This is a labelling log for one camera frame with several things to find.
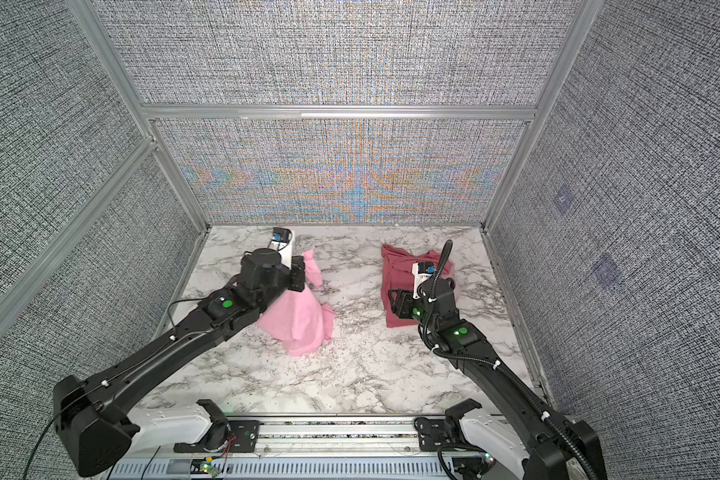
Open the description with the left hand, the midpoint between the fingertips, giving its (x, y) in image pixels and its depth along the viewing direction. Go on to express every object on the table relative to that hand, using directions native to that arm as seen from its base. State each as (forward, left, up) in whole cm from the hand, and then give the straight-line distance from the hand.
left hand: (305, 259), depth 75 cm
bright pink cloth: (-9, +2, -14) cm, 17 cm away
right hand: (-4, -23, -9) cm, 26 cm away
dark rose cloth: (+11, -27, -23) cm, 37 cm away
